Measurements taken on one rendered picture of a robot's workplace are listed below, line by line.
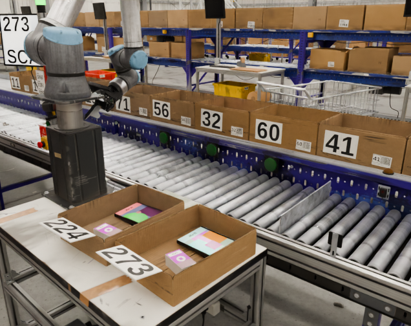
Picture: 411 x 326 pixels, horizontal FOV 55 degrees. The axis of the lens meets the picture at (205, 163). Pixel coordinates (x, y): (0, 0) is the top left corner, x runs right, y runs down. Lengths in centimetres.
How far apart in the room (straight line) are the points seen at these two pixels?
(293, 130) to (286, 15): 525
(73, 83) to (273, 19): 585
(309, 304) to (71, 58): 178
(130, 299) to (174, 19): 782
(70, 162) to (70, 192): 14
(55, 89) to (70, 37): 21
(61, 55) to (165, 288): 100
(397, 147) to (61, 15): 154
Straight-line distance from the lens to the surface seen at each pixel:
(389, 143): 188
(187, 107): 244
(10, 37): 276
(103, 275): 135
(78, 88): 172
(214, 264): 125
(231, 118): 224
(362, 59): 640
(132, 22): 194
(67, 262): 144
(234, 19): 777
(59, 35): 171
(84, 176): 181
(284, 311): 238
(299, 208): 168
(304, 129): 201
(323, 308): 245
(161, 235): 144
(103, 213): 166
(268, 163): 207
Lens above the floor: 151
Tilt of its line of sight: 20 degrees down
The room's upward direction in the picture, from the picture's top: straight up
